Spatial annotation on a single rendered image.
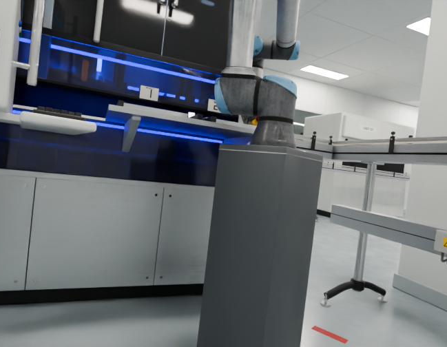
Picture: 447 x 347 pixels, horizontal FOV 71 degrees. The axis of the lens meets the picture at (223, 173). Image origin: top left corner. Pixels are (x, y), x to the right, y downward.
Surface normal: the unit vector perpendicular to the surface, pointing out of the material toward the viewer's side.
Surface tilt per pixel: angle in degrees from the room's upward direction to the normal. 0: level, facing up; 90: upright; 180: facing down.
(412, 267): 90
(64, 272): 90
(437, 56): 90
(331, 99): 90
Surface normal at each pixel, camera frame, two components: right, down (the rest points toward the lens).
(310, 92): 0.37, 0.07
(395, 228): -0.92, -0.10
